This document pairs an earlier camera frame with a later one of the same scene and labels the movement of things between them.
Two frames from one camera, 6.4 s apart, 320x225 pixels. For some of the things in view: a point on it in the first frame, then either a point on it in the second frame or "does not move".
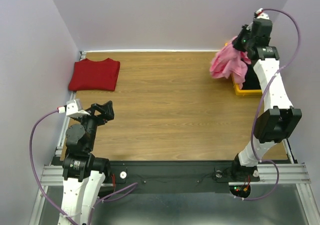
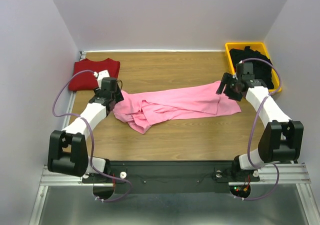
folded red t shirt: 100,75 does not move
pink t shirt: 230,62 → 140,110
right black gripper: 236,42 → 225,79
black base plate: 173,176 does not move
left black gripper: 107,112 → 118,96
